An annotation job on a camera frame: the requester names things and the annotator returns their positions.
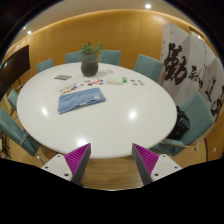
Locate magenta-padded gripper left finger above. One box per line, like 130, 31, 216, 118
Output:
41, 142, 92, 185

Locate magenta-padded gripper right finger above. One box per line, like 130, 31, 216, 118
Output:
131, 142, 183, 186

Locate blue towel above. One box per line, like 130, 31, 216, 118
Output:
57, 87, 107, 115

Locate black bag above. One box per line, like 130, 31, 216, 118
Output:
166, 105, 191, 141

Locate white sheet of colourful stickers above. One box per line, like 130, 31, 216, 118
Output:
58, 83, 78, 96

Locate grey rectangular table panel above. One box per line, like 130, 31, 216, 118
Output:
53, 74, 73, 81

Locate flat white box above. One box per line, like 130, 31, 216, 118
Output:
106, 77, 124, 86

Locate teal upholstered chairs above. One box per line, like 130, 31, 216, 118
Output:
0, 49, 215, 158

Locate green plant in grey pot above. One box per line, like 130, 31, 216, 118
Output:
79, 41, 105, 78

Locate round ceiling lights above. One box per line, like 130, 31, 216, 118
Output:
19, 2, 153, 36

